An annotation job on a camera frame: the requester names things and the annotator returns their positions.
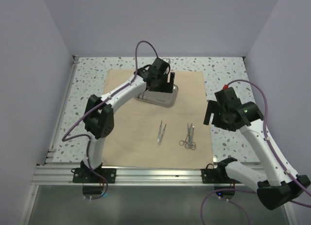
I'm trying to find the steel instrument tray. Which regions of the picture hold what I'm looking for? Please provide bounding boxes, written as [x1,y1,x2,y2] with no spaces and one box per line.
[135,85,178,108]

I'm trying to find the steel needle holder clamp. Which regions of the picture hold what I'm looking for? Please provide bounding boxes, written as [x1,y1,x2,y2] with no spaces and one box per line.
[179,124,191,148]

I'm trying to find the steel surgical scissors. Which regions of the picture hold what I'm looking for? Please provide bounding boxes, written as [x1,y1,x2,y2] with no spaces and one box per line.
[184,123,196,150]

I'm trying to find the beige cloth wrap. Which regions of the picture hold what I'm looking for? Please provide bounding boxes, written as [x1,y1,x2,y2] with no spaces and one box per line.
[102,71,213,169]

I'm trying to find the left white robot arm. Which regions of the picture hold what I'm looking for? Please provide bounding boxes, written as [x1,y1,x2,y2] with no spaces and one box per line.
[83,57,174,183]

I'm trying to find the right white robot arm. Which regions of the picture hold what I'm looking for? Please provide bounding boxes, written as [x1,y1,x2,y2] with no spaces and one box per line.
[201,87,311,210]

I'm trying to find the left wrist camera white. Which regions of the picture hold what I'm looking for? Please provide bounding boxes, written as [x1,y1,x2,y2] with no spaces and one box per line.
[162,58,171,64]

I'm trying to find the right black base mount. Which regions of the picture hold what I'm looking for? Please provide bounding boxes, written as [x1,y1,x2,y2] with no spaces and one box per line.
[200,163,240,184]

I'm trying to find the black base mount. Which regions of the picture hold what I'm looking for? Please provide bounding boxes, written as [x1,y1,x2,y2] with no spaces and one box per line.
[71,167,117,184]
[200,163,240,184]

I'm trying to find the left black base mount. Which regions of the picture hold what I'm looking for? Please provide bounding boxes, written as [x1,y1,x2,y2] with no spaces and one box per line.
[71,167,117,184]

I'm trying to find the left aluminium side rail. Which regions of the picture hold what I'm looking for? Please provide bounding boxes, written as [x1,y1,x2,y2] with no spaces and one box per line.
[44,55,80,164]

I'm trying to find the aluminium front rail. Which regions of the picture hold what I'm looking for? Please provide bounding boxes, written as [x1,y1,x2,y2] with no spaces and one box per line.
[31,163,267,187]

